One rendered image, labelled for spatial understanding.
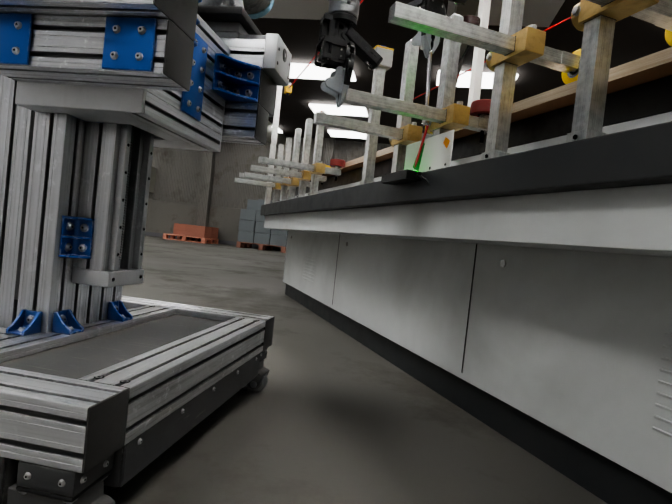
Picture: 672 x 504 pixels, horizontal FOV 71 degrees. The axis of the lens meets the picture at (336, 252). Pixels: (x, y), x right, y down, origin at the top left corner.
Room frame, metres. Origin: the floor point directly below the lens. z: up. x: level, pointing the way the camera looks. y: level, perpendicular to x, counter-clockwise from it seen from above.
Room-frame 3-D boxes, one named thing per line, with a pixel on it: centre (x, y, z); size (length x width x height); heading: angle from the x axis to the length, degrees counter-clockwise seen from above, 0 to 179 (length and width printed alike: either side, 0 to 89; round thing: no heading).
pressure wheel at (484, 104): (1.31, -0.37, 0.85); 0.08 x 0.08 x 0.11
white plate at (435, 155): (1.34, -0.22, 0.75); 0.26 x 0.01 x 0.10; 19
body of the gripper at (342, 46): (1.17, 0.05, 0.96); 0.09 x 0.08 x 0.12; 109
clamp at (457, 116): (1.30, -0.27, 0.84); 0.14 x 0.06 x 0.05; 19
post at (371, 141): (1.80, -0.09, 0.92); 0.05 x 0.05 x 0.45; 19
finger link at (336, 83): (1.15, 0.04, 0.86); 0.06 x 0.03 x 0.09; 109
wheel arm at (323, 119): (1.48, -0.10, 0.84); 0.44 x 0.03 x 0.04; 109
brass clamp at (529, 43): (1.06, -0.35, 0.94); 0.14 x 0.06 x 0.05; 19
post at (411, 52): (1.55, -0.18, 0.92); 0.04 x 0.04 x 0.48; 19
